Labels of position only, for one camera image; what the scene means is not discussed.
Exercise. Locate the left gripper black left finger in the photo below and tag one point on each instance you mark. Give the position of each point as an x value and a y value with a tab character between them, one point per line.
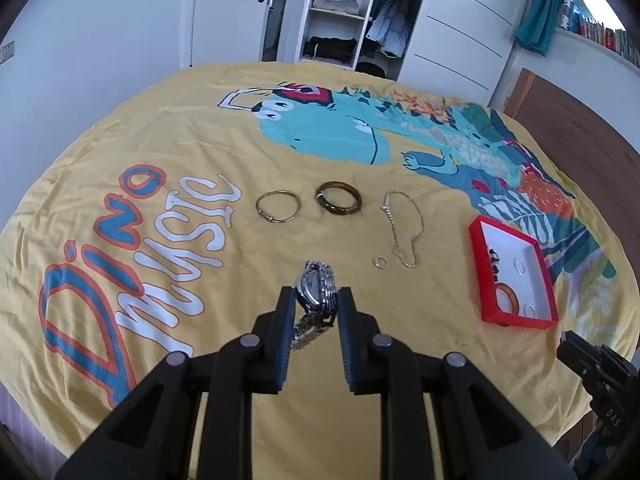
208	399

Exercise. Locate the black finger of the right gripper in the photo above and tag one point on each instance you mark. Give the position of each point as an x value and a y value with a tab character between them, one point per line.
585	359

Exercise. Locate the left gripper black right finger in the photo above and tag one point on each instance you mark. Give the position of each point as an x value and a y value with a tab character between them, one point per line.
438	414

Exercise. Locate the amber orange bangle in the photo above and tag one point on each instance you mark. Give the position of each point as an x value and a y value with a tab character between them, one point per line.
507	299

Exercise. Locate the small silver hoop earring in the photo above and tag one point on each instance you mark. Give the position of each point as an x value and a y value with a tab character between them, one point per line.
380	262

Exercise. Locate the silver metal wristwatch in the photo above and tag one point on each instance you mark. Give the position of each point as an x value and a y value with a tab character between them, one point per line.
316	293

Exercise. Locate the thin gold bangle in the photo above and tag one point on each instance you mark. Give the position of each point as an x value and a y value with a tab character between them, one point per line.
278	206

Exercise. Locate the dark tortoiseshell bangle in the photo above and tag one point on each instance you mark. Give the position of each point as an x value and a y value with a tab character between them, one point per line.
339	198

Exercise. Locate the red jewelry box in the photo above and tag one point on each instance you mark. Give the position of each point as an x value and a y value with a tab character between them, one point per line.
506	255

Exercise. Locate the white bedroom door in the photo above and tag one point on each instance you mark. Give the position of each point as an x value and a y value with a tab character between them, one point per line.
222	31

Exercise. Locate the wooden headboard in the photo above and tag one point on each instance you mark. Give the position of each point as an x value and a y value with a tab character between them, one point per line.
586	148

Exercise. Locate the yellow dinosaur print duvet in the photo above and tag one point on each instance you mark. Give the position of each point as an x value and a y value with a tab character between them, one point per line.
142	238

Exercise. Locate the teal curtain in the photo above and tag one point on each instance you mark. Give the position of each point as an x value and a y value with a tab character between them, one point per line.
536	30

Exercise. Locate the row of books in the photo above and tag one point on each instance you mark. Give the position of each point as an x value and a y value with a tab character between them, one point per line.
574	16

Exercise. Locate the open white wardrobe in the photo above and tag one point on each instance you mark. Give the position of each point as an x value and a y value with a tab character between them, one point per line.
456	48

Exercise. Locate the folded black clothes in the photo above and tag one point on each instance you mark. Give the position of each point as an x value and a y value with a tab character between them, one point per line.
337	49

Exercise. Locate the hanging grey jacket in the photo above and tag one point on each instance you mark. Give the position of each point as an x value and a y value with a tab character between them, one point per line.
392	25

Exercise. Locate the folded beige clothes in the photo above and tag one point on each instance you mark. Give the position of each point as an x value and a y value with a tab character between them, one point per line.
339	6

